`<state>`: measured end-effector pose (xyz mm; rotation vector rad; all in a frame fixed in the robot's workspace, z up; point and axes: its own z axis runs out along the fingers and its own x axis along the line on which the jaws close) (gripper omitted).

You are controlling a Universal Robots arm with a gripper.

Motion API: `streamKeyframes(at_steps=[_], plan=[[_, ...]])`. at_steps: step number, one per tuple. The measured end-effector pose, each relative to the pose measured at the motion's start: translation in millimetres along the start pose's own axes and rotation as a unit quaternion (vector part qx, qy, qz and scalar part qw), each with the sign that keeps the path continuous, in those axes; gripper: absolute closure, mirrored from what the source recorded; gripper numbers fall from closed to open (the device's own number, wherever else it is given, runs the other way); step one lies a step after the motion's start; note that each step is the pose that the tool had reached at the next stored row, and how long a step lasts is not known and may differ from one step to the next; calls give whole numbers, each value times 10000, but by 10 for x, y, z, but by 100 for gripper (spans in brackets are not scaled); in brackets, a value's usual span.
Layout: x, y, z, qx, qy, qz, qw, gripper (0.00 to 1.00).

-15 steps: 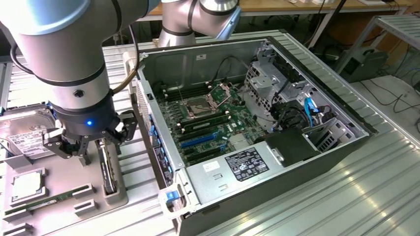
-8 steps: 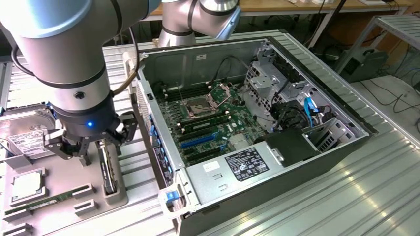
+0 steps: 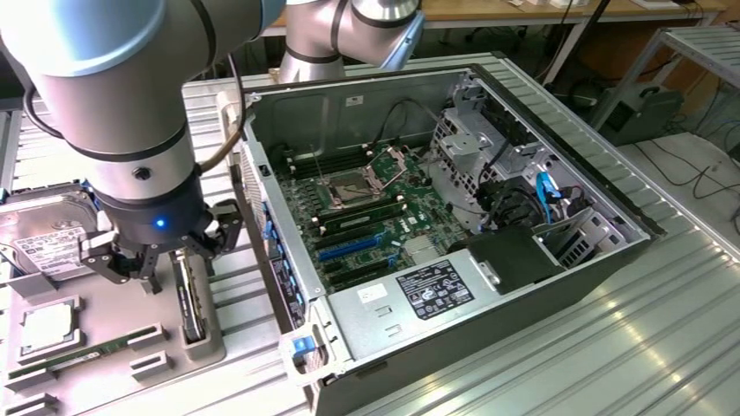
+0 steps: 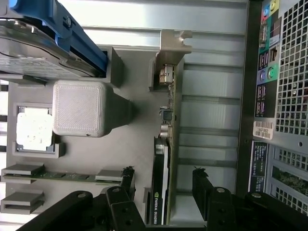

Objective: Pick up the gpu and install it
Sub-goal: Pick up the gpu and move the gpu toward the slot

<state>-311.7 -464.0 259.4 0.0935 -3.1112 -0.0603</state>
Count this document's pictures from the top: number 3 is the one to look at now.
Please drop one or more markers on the silver drive cage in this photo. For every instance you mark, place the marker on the silver drive cage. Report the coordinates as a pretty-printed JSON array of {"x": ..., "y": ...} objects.
[{"x": 468, "y": 143}]

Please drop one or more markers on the loose green RAM stick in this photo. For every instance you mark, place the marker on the loose green RAM stick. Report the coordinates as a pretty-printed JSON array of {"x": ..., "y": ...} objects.
[{"x": 74, "y": 357}]

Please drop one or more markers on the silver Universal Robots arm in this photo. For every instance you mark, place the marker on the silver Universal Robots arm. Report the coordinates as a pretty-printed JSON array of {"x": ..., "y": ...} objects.
[{"x": 114, "y": 108}]

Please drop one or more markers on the CPU socket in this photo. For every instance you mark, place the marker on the CPU socket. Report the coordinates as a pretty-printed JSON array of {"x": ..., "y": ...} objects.
[{"x": 346, "y": 193}]

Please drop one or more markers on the white power supply sticker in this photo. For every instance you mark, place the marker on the white power supply sticker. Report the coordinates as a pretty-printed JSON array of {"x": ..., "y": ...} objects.
[{"x": 372, "y": 294}]

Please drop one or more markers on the silver disk bay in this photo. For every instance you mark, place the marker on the silver disk bay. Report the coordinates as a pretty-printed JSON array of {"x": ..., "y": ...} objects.
[{"x": 577, "y": 240}]

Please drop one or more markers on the grey power supply unit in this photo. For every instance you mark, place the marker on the grey power supply unit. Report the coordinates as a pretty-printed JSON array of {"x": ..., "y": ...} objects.
[{"x": 369, "y": 329}]

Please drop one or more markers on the Nvidia GPU graphics card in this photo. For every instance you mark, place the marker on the Nvidia GPU graphics card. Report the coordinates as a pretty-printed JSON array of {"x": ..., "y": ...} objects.
[{"x": 189, "y": 299}]

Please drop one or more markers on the metal slat side table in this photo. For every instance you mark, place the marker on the metal slat side table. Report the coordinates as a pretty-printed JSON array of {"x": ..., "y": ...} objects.
[{"x": 698, "y": 47}]

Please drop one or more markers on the blue expansion slot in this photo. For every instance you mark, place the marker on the blue expansion slot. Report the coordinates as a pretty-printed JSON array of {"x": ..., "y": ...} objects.
[{"x": 346, "y": 249}]

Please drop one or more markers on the black power supply label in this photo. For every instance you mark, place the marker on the black power supply label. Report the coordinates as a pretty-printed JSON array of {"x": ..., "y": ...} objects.
[{"x": 436, "y": 290}]

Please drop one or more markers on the grey box machine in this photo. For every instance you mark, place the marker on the grey box machine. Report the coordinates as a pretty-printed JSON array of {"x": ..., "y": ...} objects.
[{"x": 641, "y": 112}]

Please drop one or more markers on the blue plastic card retainer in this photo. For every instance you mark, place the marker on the blue plastic card retainer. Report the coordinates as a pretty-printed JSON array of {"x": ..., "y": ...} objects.
[{"x": 266, "y": 229}]

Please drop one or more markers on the open black PC case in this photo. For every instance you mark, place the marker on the open black PC case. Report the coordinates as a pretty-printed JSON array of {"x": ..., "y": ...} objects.
[{"x": 520, "y": 329}]

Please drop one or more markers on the silver chipset heat sink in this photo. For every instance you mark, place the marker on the silver chipset heat sink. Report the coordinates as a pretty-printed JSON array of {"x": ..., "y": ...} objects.
[{"x": 421, "y": 249}]

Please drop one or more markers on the black plastic shroud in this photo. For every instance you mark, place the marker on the black plastic shroud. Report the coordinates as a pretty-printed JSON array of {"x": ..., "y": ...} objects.
[{"x": 508, "y": 260}]

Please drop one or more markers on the grey parts rack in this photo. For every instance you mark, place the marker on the grey parts rack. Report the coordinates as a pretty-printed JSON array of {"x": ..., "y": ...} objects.
[{"x": 126, "y": 329}]

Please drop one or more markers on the wooden desk with white frame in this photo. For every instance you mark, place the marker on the wooden desk with white frame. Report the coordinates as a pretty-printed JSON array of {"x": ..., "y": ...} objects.
[
  {"x": 272, "y": 28},
  {"x": 490, "y": 13}
]

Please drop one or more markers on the small black case switch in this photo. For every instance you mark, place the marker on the small black case switch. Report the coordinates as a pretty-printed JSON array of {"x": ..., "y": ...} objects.
[{"x": 264, "y": 170}]

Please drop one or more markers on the silver CPU chip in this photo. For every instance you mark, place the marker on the silver CPU chip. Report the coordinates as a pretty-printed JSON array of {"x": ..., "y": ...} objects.
[{"x": 45, "y": 327}]

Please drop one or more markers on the white case wall sticker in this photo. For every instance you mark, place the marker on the white case wall sticker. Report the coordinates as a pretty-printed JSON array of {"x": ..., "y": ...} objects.
[{"x": 353, "y": 101}]

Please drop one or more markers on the blue case latch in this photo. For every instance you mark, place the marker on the blue case latch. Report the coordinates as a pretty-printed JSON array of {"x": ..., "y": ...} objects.
[{"x": 300, "y": 346}]

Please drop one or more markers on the thin silver locking lever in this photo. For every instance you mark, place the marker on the thin silver locking lever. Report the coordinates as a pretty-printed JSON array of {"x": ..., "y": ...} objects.
[{"x": 320, "y": 162}]

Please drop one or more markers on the green motherboard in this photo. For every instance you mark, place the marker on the green motherboard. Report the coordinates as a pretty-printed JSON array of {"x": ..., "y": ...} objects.
[{"x": 410, "y": 212}]

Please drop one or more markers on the installed green RAM stick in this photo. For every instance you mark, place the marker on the installed green RAM stick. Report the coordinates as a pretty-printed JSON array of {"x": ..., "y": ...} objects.
[{"x": 358, "y": 222}]

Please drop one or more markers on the black expansion slot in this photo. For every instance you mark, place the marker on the black expansion slot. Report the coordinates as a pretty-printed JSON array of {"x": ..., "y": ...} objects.
[
  {"x": 346, "y": 237},
  {"x": 354, "y": 264},
  {"x": 361, "y": 276}
]

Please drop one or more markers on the silver CPU socket cover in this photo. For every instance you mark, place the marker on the silver CPU socket cover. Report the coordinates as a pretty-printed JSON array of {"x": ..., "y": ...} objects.
[{"x": 385, "y": 161}]

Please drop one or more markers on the hard disk with blue carrier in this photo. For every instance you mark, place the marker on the hard disk with blue carrier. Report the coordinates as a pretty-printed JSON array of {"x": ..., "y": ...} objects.
[{"x": 45, "y": 247}]

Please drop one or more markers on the white side table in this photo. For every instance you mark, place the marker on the white side table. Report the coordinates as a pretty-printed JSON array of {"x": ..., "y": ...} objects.
[{"x": 664, "y": 182}]

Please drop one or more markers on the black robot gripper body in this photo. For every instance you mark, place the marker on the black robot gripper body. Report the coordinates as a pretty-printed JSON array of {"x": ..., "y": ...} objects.
[{"x": 149, "y": 216}]

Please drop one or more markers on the black RAM slot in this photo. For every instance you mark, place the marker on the black RAM slot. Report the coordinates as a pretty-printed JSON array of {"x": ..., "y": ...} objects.
[
  {"x": 329, "y": 164},
  {"x": 329, "y": 154},
  {"x": 329, "y": 168},
  {"x": 329, "y": 159}
]

